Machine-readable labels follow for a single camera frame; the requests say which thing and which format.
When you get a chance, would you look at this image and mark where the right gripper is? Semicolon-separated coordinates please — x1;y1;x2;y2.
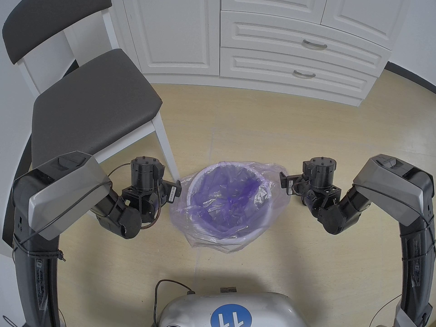
279;171;304;196

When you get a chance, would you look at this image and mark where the purple plastic bag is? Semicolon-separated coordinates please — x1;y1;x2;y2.
169;161;292;254

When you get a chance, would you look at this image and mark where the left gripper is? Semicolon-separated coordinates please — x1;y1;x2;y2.
159;179;182;206

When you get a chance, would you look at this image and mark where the white wardrobe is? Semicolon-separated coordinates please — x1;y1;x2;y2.
108;0;413;107

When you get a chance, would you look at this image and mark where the black cable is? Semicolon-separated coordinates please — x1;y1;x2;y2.
153;279;195;327
140;196;161;231

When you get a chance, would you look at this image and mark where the white trash bin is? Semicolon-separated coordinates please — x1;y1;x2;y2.
187;164;274;248

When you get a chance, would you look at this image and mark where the white chair with grey seat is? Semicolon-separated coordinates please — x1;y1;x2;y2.
2;0;180;181

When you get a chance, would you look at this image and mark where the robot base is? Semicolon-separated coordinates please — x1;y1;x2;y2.
160;286;309;327

